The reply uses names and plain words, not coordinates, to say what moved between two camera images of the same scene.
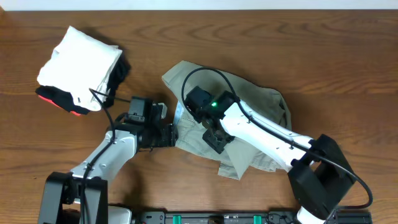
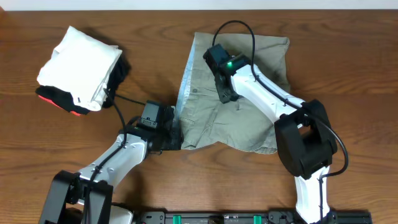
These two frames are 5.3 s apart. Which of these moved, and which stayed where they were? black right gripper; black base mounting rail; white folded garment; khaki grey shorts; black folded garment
Moved: black right gripper; khaki grey shorts
Stayed: black base mounting rail; white folded garment; black folded garment
